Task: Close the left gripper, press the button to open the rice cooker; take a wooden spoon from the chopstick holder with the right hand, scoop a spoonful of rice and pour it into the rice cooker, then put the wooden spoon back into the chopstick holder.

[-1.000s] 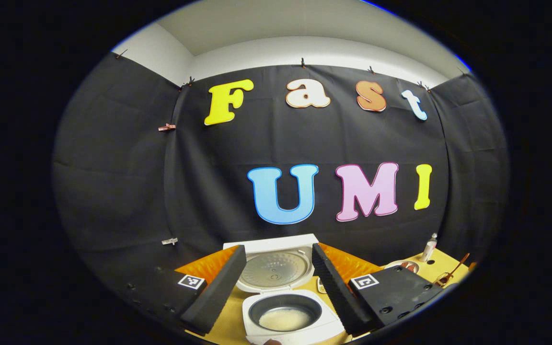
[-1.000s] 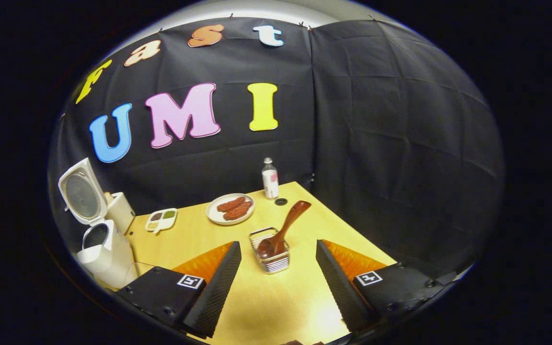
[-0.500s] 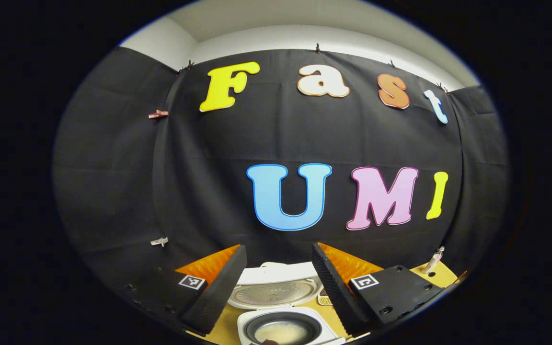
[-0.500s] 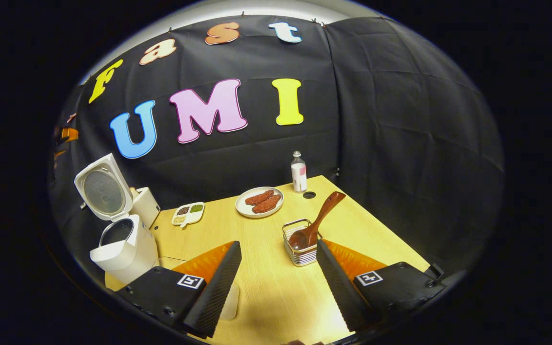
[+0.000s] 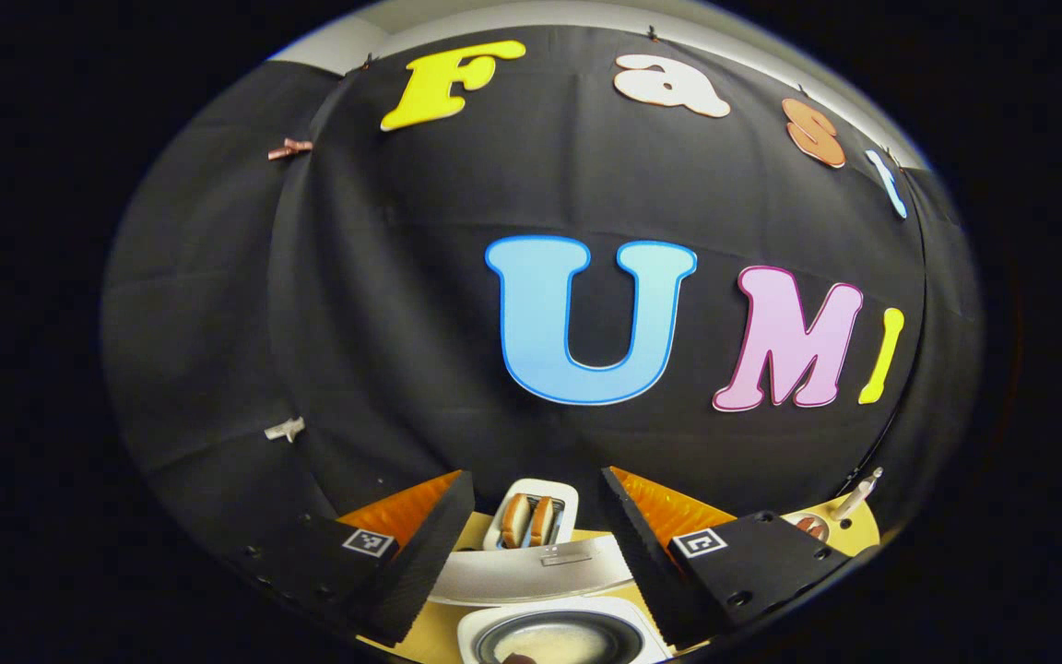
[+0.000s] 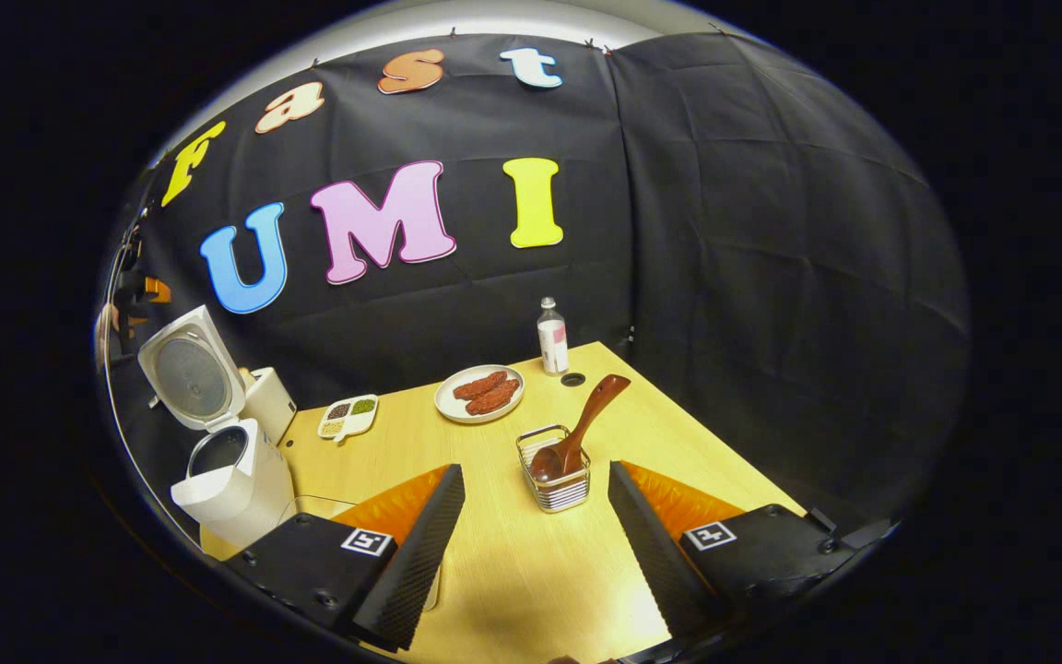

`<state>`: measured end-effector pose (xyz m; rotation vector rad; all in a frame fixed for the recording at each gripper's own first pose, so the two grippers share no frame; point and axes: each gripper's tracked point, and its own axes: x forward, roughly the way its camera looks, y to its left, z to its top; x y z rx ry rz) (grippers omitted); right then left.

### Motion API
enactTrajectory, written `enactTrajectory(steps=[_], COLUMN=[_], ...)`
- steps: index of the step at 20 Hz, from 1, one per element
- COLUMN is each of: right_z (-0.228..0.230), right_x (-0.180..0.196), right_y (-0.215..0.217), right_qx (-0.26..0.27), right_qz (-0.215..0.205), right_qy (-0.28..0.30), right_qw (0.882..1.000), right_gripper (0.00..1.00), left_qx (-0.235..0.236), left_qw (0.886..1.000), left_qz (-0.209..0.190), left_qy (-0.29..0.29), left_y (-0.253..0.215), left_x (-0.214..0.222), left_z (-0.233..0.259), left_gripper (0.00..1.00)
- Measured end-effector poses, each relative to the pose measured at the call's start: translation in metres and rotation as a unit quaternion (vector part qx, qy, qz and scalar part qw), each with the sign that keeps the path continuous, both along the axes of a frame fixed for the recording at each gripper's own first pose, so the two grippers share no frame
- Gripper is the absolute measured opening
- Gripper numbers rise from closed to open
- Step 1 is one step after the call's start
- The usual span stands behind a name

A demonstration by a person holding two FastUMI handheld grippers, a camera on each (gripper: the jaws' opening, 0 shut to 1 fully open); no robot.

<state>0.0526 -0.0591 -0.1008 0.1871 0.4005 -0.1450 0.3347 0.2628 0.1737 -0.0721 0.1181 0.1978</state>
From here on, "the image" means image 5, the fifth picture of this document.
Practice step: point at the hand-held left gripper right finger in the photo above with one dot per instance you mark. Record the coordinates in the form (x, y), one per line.
(646, 567)

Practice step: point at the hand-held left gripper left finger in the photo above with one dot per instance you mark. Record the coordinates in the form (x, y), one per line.
(420, 567)

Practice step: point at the white rice cooker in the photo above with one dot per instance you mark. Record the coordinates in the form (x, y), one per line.
(531, 576)

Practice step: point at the white rice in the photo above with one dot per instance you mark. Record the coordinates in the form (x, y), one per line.
(559, 644)

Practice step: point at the white toaster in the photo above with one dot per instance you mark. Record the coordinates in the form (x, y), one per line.
(568, 503)

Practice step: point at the toasted bread slice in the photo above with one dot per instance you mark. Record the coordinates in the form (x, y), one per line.
(543, 522)
(516, 521)

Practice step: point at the red sausage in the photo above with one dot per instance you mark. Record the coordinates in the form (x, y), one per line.
(809, 527)

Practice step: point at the white round plate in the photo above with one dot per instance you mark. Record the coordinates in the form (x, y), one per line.
(821, 526)

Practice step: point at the silver cloth clip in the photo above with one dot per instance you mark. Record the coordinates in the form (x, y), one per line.
(285, 430)

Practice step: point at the clear bottle pink label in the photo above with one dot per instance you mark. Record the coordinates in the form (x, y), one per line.
(858, 493)

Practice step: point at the black backdrop cloth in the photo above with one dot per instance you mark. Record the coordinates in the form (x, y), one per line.
(356, 323)

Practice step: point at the pink cloth clip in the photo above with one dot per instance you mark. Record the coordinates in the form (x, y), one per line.
(289, 149)

